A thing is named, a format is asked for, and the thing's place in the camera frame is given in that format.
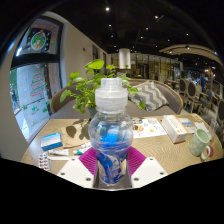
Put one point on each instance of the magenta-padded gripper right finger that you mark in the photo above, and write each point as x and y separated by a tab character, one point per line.
146	170

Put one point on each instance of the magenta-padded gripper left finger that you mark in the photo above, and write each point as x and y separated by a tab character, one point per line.
75	170

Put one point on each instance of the clear blue-labelled water bottle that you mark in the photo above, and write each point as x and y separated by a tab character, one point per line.
111	133

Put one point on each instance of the teal-capped tube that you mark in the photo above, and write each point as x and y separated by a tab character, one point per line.
81	150

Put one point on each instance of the white tube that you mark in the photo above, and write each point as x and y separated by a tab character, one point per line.
59	152

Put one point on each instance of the pill blister pack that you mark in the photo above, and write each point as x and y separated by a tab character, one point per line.
44	161

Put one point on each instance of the brown paper bag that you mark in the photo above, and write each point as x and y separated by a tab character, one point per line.
75	135

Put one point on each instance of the blue and white carton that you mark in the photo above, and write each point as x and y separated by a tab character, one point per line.
51	141

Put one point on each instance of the white printed brochure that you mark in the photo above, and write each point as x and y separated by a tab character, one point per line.
150	128

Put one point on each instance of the light green mug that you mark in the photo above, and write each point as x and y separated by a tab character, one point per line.
198	141

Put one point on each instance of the small blue white packet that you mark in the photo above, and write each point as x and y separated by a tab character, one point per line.
186	122

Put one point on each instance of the flat round red coaster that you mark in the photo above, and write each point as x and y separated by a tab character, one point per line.
210	152

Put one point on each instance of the white paper sheet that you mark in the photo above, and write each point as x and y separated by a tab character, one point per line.
201	126

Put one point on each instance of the yellow card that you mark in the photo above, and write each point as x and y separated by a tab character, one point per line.
196	117

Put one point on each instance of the grey white chevron cushion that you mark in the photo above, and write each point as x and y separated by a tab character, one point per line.
150	95

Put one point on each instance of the curved grey sofa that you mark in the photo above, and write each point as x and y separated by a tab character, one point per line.
171	96

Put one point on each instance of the green potted plant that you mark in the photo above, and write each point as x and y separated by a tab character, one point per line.
88	86

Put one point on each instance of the group of dining chairs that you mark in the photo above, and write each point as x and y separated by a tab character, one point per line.
191	91

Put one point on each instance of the person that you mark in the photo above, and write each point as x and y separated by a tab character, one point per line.
203	81

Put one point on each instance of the group of ceiling lights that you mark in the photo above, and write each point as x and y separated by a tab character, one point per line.
107	9

